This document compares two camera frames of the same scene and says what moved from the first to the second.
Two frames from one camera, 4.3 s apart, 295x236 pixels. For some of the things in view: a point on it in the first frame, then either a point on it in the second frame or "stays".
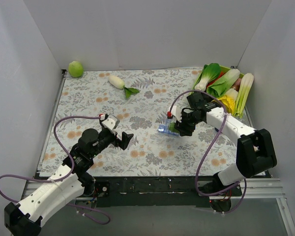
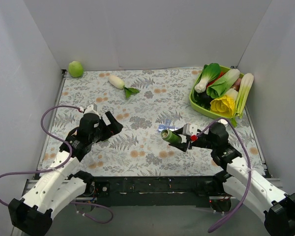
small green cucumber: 172,128 -> 167,134
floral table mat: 138,100 stays
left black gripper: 118,140 -> 104,128
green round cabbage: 75,69 stays
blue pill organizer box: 164,128 stays
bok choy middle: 218,87 stays
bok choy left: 210,71 stays
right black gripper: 185,123 -> 186,140
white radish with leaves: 119,83 stays
